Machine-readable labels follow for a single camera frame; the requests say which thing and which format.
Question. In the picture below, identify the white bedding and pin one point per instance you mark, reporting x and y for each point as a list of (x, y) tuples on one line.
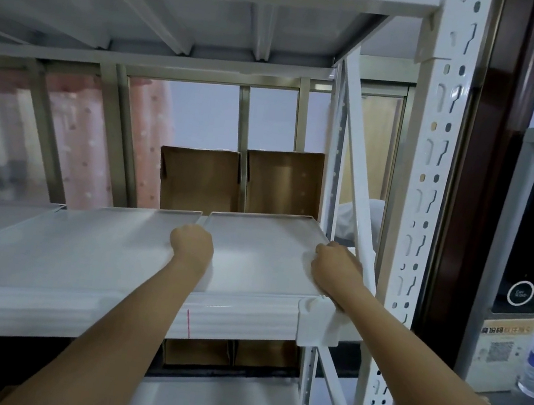
[(344, 217)]

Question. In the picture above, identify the white metal shelving rack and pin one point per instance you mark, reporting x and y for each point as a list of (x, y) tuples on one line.
[(432, 184)]

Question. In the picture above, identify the person's right thumb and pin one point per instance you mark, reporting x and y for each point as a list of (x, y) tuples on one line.
[(318, 260)]

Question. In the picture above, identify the yellow sticker label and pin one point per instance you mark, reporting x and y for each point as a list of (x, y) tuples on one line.
[(501, 345)]

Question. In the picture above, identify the person's left hand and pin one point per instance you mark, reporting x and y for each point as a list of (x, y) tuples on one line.
[(192, 247)]

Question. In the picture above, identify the light wooden door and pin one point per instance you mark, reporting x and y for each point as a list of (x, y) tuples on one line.
[(375, 146)]

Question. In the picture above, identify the person's right forearm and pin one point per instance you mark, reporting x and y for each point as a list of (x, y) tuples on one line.
[(420, 383)]

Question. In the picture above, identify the person's right hand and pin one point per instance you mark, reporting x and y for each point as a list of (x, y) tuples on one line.
[(339, 272)]

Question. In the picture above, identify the dark brown door frame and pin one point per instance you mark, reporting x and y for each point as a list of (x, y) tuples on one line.
[(496, 144)]

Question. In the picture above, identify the beige metal window frame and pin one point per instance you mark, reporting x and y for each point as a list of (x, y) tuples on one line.
[(246, 121)]

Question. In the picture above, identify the white plastic corner protector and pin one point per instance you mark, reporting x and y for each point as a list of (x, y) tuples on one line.
[(316, 327)]

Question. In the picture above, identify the person's left forearm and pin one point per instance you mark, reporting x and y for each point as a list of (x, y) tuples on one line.
[(126, 339)]

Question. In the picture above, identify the pink dotted curtain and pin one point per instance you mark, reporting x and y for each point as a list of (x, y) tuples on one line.
[(81, 142)]

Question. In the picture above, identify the grey appliance with black panel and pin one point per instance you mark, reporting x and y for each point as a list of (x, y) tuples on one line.
[(500, 245)]

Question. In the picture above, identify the brown cardboard box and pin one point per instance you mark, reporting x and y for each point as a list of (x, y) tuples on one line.
[(197, 182), (282, 184), (197, 352), (266, 355)]

